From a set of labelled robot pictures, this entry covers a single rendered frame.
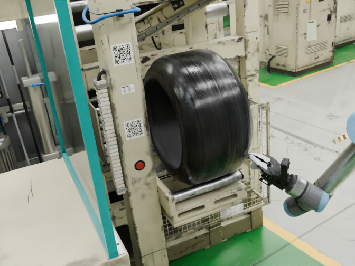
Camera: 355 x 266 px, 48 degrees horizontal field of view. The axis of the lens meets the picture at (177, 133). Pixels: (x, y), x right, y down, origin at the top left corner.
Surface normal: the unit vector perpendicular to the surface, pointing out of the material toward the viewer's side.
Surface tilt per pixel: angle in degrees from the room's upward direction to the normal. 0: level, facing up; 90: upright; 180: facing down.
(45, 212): 0
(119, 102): 90
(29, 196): 0
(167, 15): 90
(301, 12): 90
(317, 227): 0
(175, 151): 35
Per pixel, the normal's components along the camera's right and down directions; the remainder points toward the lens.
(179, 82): -0.49, -0.25
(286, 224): -0.10, -0.91
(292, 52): -0.83, 0.30
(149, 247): 0.42, 0.32
